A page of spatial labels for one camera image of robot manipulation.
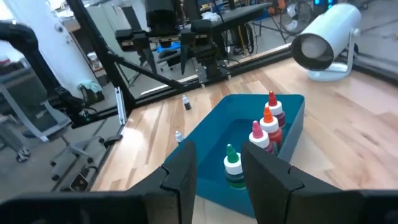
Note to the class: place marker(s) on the pink food coloring bottle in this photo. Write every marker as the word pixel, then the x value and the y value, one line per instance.
pixel 258 137

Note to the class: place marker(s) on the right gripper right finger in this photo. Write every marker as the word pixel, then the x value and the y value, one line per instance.
pixel 273 186

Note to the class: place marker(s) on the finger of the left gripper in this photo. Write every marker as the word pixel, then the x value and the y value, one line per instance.
pixel 186 53
pixel 149 56

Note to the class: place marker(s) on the teal cloth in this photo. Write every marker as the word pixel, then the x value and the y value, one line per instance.
pixel 90 85

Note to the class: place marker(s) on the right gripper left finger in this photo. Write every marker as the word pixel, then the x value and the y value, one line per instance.
pixel 177 186

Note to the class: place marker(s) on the silver metal bracket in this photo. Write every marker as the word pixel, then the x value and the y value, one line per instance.
pixel 120 105

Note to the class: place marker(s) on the round floor fan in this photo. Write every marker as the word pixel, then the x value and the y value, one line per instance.
pixel 295 17

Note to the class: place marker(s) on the black food coloring bottle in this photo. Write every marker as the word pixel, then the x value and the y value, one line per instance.
pixel 186 104

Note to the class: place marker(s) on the black aluminium table frame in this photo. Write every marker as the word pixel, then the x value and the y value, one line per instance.
pixel 102 53

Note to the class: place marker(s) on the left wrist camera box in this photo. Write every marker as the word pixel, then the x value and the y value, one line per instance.
pixel 161 15

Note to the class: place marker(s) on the black office chair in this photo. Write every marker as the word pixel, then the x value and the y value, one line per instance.
pixel 37 124

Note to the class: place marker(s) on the orange food coloring bottle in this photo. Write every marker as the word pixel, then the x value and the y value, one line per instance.
pixel 270 124

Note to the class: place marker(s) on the black background table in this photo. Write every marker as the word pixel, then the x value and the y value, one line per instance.
pixel 236 15

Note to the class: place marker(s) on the blue plastic bin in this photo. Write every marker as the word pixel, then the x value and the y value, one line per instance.
pixel 224 130

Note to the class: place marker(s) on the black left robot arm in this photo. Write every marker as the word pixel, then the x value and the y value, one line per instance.
pixel 208 56

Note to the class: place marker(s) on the red food coloring bottle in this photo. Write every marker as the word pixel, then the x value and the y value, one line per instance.
pixel 275 109

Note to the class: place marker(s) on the green food coloring bottle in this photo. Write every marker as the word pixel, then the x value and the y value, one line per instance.
pixel 233 168

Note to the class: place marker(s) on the small green dropper bottle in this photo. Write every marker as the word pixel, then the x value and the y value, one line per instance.
pixel 179 137

